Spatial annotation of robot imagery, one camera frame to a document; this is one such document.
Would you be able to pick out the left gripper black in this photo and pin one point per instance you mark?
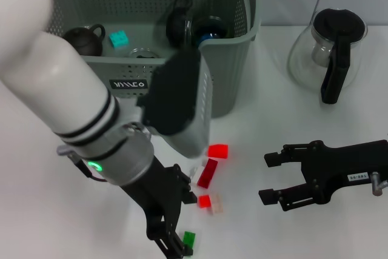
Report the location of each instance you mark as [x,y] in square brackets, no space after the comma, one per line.
[160,198]

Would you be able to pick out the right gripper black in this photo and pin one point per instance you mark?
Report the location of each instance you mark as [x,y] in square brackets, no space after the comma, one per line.
[333,165]

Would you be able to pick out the grey perforated plastic storage bin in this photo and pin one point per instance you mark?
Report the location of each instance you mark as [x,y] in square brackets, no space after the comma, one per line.
[227,74]

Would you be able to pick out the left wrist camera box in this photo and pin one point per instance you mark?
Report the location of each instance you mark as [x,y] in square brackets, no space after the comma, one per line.
[175,95]

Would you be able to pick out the small square red block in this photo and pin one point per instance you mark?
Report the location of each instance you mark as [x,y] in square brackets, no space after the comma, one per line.
[205,201]

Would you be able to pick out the long dark red block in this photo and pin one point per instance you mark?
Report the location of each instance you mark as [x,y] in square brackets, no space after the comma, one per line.
[207,174]

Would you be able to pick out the glass teacup with black base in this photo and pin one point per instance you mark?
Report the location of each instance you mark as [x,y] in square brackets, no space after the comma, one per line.
[212,25]
[142,51]
[175,25]

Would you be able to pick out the dark brown clay teapot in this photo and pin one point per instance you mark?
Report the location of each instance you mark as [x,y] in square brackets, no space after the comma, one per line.
[83,40]

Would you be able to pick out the bright red block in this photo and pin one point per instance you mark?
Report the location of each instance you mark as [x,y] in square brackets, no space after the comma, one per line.
[218,150]

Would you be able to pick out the blue square building block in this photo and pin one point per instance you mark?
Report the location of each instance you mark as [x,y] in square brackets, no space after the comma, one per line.
[208,36]

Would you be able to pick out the glass teapot with black lid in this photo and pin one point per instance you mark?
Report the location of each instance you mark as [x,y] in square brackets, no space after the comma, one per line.
[336,59]

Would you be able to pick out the long green building block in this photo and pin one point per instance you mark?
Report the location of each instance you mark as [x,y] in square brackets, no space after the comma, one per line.
[189,237]

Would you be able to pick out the teal square building block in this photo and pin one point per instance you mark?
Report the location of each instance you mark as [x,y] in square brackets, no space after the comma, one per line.
[119,39]

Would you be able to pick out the translucent pale building block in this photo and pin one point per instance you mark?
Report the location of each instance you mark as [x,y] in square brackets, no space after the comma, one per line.
[216,206]

